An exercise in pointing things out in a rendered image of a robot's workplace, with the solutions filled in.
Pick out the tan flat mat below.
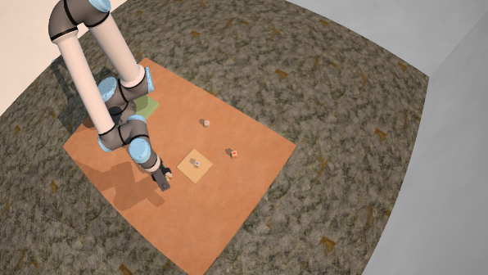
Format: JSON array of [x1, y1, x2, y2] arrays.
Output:
[[177, 148, 213, 184]]

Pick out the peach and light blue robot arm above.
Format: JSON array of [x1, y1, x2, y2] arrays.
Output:
[[48, 0, 170, 191]]

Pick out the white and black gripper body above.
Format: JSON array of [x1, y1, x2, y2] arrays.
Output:
[[160, 158, 167, 174]]

